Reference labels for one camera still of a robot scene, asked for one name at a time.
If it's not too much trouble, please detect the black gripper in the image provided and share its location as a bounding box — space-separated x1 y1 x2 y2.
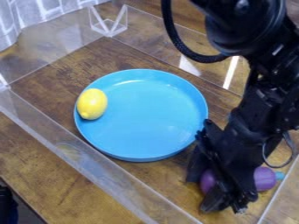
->
185 118 270 214

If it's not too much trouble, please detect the purple toy eggplant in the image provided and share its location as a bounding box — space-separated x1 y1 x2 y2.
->
201 166 286 193

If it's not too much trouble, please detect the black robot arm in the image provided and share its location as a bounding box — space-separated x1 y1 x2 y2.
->
187 0 299 213

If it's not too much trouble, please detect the blue round tray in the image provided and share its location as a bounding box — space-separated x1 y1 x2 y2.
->
74 69 209 162

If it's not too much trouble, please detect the yellow toy lemon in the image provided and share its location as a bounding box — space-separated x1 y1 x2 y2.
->
77 88 109 120

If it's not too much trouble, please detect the white patterned curtain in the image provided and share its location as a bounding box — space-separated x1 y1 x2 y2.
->
0 0 111 52

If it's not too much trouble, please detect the thin black wire loop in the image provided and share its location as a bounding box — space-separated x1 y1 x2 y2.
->
262 130 297 169

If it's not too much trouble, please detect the clear acrylic enclosure wall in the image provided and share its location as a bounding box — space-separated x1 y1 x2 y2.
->
0 0 299 224

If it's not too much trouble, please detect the black braided cable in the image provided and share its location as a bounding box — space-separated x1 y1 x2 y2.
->
161 0 236 64

